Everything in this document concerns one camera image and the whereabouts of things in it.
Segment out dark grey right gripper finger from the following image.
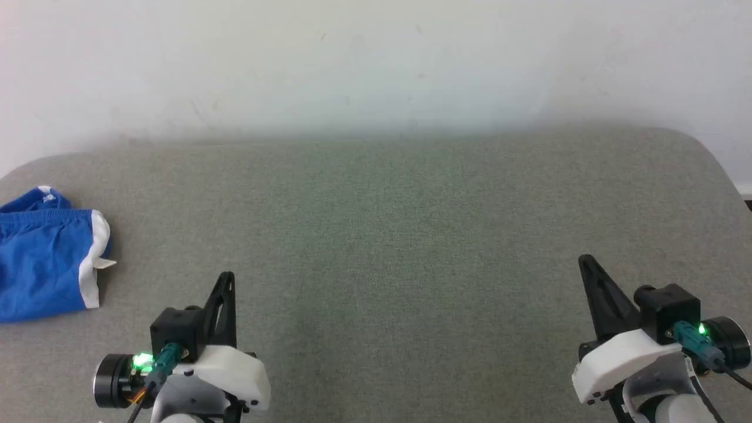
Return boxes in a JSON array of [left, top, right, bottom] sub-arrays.
[[578, 254, 641, 341]]

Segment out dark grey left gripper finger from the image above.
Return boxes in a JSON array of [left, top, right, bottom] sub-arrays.
[[202, 271, 237, 348]]

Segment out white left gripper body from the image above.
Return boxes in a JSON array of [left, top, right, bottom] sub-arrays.
[[93, 345, 272, 412]]

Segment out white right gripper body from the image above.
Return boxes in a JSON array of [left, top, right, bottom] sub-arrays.
[[572, 316, 751, 406]]

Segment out blue shorts with white trim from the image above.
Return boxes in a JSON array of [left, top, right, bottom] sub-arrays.
[[0, 186, 117, 324]]

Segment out left black cable teal plug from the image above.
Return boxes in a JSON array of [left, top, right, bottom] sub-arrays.
[[126, 343, 183, 423]]

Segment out black cable teal plug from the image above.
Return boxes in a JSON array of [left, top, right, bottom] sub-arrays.
[[126, 343, 183, 423], [673, 320, 752, 390]]

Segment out right black cable teal plug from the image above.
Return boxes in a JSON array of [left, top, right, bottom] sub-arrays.
[[673, 320, 752, 390]]

